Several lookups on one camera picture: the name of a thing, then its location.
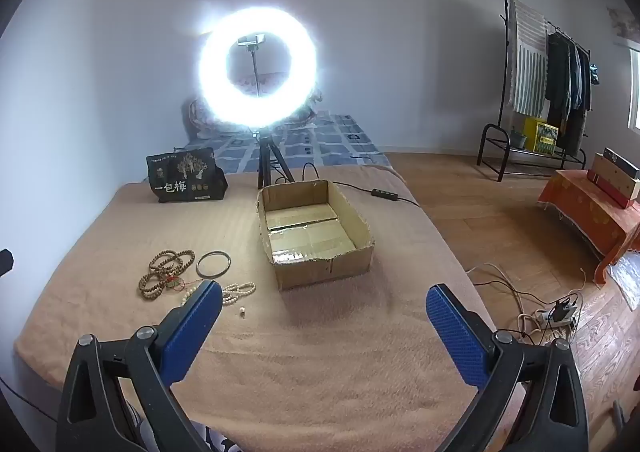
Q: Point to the kraft cardboard box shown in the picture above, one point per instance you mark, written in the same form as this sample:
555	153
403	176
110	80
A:
612	177

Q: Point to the black tripod stand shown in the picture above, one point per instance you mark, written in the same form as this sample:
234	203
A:
263	167

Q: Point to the person's patterned clothing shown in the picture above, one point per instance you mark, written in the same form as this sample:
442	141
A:
215	439

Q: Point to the black snack bag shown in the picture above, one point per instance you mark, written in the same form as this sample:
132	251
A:
185	177

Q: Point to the blue patterned mattress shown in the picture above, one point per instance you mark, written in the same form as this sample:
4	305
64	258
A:
340	137

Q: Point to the phone clamp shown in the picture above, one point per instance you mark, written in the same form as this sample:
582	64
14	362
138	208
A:
251	40

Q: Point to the blue denim hanging garment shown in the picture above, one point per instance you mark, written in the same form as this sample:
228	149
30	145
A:
579	77

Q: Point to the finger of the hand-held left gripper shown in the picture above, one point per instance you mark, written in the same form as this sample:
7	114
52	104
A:
5	263

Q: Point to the orange covered table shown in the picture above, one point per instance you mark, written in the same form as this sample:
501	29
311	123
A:
590	212

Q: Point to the black clothes rack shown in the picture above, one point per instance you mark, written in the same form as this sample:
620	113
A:
505	7

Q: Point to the clear plastic sheet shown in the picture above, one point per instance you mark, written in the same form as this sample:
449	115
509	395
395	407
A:
627	282

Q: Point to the patterned window valance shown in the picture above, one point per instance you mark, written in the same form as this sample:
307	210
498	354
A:
625	24

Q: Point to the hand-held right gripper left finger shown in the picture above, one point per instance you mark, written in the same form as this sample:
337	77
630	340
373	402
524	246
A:
195	327

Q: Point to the striped towel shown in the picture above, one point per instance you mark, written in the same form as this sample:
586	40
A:
530	67

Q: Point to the yellow crate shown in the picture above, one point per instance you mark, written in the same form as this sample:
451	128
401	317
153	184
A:
542	137

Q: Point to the black hanging garment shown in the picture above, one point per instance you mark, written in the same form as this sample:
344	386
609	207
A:
557	77

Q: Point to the red flat box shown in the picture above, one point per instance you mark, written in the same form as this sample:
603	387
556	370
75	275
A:
607	193

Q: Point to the small teal hanging item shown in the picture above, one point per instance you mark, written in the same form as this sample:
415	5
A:
594	74

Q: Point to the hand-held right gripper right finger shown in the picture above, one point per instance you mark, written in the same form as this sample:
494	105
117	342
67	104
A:
460	342

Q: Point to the small plant pot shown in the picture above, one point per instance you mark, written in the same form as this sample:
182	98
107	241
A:
518	139

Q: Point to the window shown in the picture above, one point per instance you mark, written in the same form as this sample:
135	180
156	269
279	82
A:
635	87

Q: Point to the dark bangle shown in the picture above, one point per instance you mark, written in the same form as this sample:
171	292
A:
197	265

